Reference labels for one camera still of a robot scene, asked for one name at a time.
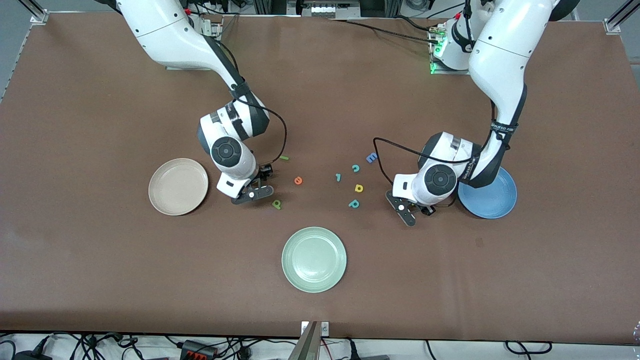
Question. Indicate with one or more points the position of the green foam letter p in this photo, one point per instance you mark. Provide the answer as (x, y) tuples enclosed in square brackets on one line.
[(276, 204)]

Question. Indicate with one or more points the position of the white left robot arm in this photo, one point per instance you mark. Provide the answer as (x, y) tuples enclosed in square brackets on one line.
[(505, 45)]

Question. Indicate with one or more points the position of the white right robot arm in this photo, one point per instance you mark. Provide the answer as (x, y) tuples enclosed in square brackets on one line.
[(165, 30)]

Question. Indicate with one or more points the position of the blue plate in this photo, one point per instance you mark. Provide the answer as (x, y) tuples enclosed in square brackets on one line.
[(495, 200)]

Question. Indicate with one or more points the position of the teal foam letter p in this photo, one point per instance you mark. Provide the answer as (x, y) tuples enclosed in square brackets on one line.
[(354, 203)]

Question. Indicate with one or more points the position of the blue foam letter E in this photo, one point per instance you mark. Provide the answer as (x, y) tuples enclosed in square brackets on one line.
[(371, 158)]

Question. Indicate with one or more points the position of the beige brown plate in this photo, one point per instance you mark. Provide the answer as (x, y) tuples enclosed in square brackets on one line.
[(177, 195)]

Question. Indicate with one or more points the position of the pale green plate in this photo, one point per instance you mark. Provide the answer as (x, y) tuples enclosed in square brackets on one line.
[(314, 260)]

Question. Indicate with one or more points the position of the black plug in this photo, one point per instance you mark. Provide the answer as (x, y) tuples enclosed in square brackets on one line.
[(352, 352)]

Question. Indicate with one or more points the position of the grey metal box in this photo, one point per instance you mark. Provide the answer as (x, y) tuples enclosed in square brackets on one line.
[(330, 10)]

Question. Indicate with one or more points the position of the black power strip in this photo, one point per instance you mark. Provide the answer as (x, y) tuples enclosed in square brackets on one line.
[(197, 350)]

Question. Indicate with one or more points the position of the black power adapter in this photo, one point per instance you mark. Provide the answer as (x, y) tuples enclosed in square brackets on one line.
[(30, 356)]

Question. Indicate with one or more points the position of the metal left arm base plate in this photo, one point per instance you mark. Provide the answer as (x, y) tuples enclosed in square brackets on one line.
[(440, 72)]

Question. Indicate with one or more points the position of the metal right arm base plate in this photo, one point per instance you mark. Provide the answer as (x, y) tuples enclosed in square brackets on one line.
[(216, 31)]

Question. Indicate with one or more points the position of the white mounting bracket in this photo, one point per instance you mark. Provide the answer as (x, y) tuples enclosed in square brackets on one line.
[(325, 328)]

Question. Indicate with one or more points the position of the aluminium frame profile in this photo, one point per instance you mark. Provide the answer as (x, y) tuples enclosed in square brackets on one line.
[(260, 6)]

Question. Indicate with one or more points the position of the grey metal camera pole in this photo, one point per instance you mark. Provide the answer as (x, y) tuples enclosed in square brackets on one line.
[(309, 345)]

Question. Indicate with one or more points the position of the aluminium corner post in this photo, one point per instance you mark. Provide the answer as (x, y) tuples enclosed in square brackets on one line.
[(39, 16), (612, 25)]

